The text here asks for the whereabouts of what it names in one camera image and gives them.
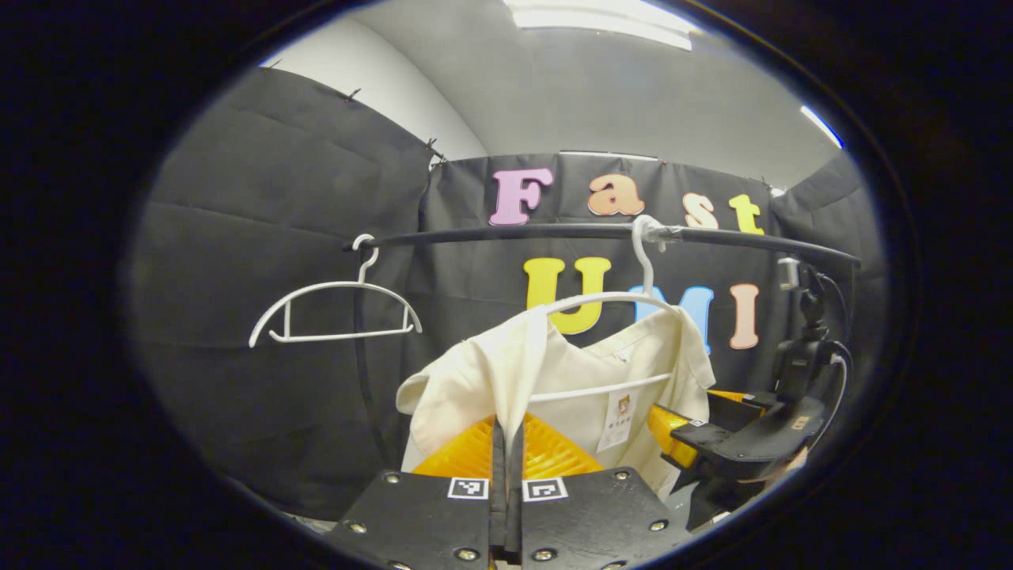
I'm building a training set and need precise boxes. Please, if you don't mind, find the black backdrop cloth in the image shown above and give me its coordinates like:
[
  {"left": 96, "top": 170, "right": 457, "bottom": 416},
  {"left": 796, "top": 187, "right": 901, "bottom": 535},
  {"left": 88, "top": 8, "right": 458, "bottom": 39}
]
[{"left": 131, "top": 67, "right": 887, "bottom": 519}]

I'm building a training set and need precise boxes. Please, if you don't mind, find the empty white clothes hanger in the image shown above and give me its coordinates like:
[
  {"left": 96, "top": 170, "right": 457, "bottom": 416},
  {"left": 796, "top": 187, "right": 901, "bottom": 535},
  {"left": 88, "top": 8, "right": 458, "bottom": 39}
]
[{"left": 249, "top": 234, "right": 423, "bottom": 349}]

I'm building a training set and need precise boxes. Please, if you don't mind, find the white shirt hanger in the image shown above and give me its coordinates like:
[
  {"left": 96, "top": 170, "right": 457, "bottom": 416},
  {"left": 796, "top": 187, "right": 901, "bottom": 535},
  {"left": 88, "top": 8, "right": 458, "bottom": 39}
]
[{"left": 529, "top": 214, "right": 681, "bottom": 403}]

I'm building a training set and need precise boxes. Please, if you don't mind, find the ceiling strip light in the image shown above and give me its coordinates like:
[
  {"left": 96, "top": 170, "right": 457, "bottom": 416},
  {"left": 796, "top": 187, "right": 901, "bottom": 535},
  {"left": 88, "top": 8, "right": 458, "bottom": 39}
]
[{"left": 558, "top": 150, "right": 659, "bottom": 162}]

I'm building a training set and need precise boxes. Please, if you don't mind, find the large ceiling light panel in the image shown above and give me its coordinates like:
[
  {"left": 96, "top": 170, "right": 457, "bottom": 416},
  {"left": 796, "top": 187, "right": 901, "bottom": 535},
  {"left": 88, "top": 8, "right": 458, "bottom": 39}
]
[{"left": 506, "top": 0, "right": 699, "bottom": 51}]

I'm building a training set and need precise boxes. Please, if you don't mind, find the black clothes rack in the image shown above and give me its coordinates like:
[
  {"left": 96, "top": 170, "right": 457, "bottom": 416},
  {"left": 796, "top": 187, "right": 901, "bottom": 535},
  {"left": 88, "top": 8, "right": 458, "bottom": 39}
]
[{"left": 342, "top": 223, "right": 862, "bottom": 469}]

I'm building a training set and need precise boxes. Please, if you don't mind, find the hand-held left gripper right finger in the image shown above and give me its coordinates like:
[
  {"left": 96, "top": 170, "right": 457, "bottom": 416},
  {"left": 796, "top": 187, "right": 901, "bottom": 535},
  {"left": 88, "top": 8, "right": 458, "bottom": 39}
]
[{"left": 505, "top": 412, "right": 695, "bottom": 570}]

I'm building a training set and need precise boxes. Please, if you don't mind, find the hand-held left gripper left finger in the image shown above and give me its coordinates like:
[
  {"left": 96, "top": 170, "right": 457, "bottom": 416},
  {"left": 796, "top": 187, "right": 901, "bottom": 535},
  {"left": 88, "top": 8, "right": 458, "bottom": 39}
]
[{"left": 327, "top": 414, "right": 507, "bottom": 570}]

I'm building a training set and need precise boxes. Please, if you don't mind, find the cream shirt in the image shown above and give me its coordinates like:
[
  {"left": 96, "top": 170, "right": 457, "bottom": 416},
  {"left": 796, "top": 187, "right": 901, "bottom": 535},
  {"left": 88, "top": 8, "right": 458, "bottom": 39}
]
[{"left": 396, "top": 305, "right": 717, "bottom": 504}]

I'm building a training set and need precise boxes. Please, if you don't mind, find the small ceiling light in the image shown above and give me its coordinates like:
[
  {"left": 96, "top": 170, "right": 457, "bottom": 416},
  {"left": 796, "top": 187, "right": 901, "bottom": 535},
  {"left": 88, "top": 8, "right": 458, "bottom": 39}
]
[{"left": 799, "top": 105, "right": 844, "bottom": 150}]

